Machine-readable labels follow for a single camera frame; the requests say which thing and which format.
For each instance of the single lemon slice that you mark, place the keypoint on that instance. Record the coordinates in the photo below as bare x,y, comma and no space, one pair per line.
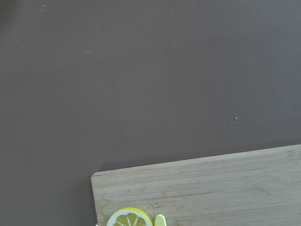
129,217

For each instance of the yellow plastic knife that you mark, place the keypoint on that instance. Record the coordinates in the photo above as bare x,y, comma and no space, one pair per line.
160,220

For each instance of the bamboo cutting board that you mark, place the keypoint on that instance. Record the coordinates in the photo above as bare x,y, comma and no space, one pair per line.
256,188

